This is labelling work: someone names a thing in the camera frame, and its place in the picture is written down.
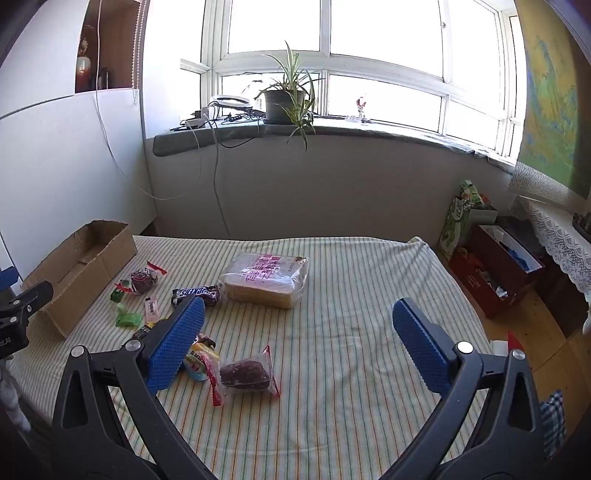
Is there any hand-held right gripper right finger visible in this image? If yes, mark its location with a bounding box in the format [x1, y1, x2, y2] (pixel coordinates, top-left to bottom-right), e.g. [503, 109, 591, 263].
[392, 298, 546, 480]

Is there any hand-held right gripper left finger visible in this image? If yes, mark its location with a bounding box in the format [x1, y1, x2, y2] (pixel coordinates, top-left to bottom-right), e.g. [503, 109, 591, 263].
[51, 296, 218, 480]

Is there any round jelly cup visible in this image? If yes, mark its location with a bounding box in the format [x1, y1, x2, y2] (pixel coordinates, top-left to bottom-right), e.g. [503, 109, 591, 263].
[184, 342, 221, 382]

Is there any brown cardboard box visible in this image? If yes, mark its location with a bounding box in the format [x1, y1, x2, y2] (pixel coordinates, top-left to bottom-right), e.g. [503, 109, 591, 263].
[21, 220, 138, 340]

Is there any dark red-edged snack packet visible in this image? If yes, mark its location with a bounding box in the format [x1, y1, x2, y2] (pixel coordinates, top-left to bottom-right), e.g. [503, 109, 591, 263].
[130, 261, 168, 296]

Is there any person's left hand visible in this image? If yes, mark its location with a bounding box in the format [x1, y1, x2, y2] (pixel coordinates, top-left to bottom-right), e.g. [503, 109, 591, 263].
[0, 357, 32, 432]

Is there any clear red-edged date packet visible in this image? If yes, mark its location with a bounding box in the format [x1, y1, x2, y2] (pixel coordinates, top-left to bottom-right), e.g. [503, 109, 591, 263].
[210, 345, 281, 407]

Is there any red box white label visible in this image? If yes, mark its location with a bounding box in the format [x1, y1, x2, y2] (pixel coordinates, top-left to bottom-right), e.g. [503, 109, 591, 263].
[449, 249, 513, 320]

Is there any striped bed sheet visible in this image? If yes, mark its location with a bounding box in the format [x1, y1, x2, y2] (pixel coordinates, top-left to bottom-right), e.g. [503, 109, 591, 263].
[9, 235, 497, 480]

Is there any small red white package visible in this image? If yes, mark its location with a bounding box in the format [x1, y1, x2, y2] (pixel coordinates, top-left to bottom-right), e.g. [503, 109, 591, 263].
[491, 329, 523, 359]

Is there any packaged sliced bread loaf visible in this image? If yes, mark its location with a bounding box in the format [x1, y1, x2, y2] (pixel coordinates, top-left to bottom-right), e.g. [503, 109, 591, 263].
[219, 251, 310, 310]

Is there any dark red open box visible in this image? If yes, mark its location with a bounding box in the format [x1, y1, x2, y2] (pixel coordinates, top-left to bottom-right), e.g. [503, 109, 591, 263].
[468, 224, 546, 302]

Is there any white wardrobe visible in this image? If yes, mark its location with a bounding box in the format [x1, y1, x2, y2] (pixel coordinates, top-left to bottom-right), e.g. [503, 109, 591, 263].
[0, 88, 158, 278]

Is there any green paper bag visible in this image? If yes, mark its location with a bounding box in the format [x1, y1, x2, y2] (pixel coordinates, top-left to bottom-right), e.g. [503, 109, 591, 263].
[436, 180, 498, 262]

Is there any blue plaid cloth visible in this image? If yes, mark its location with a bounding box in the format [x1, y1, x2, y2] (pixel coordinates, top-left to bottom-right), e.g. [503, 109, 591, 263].
[538, 390, 568, 460]

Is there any white lace tablecloth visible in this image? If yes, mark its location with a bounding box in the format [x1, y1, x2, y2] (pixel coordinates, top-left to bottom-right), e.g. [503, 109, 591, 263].
[508, 161, 591, 297]

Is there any red white vase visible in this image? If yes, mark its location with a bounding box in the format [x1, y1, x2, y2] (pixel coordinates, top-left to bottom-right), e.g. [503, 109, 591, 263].
[76, 37, 96, 91]

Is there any white round device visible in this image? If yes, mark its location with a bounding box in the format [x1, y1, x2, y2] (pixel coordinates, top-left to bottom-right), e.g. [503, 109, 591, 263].
[209, 95, 254, 112]

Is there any potted spider plant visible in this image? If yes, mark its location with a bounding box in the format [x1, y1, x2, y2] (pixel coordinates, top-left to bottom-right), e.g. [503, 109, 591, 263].
[242, 41, 326, 153]

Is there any white framed window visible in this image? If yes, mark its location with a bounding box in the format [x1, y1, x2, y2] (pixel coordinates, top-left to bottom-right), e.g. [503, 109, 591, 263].
[180, 0, 520, 162]

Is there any thick white cable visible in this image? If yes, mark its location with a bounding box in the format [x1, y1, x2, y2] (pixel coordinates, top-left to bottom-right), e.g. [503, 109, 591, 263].
[210, 119, 232, 239]

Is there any thin white cable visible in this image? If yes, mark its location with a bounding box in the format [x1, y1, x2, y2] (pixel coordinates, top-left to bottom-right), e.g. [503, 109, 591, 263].
[93, 0, 204, 202]

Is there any wooden wall shelf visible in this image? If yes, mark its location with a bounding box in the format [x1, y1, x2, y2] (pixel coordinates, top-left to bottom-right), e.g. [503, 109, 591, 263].
[75, 0, 142, 94]

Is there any yellow green wall painting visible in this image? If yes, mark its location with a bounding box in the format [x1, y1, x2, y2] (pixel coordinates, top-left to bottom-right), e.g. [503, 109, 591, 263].
[514, 0, 588, 200]

